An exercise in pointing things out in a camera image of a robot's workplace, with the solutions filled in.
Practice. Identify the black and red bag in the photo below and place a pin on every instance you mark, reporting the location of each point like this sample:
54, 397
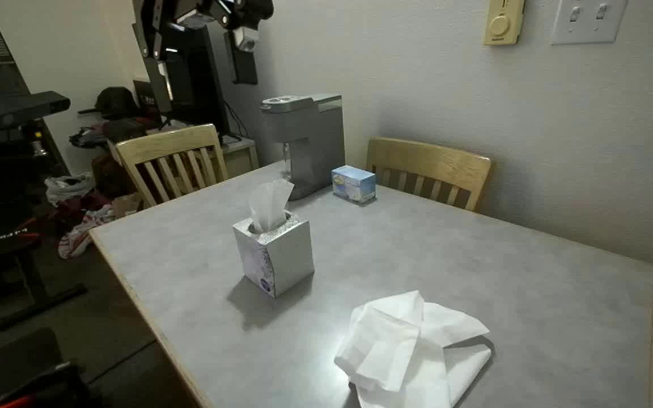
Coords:
47, 385

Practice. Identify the white double light switch plate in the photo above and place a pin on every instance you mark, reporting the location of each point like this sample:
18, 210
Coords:
589, 18

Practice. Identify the white tissue paper sheet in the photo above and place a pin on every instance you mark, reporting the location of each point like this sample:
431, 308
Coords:
271, 204

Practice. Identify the black bench stand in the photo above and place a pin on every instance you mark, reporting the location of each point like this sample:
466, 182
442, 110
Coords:
18, 260

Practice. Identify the grey cube tissue box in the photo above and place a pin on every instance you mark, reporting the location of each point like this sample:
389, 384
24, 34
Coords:
282, 256

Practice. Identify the pile of clothes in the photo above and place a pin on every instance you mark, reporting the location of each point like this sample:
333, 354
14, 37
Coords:
92, 220

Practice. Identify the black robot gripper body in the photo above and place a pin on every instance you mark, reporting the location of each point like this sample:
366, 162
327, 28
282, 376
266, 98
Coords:
245, 65

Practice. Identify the white papers stack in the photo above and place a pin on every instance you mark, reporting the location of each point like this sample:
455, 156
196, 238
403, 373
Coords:
69, 186

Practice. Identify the small wooden side cabinet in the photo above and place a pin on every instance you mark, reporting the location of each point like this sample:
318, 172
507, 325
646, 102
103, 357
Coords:
239, 156

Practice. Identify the tall black cabinet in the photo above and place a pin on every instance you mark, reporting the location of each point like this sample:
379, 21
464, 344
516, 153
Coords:
193, 81

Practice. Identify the wooden slat-back chair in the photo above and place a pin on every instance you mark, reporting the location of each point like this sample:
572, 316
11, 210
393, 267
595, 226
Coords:
428, 158
168, 144

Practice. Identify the black cap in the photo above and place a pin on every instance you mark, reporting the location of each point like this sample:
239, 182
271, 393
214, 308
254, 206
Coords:
114, 101

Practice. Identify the black bar camera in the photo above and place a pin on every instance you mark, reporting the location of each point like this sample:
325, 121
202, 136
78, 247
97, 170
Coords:
28, 106

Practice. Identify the crumpled white tissue pile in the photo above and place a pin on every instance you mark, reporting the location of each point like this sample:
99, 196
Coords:
395, 348

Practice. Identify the small light blue carton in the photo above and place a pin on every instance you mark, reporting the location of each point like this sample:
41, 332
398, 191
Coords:
354, 184

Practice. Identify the grey rectangular box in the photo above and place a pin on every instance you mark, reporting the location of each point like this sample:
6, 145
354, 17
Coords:
317, 144

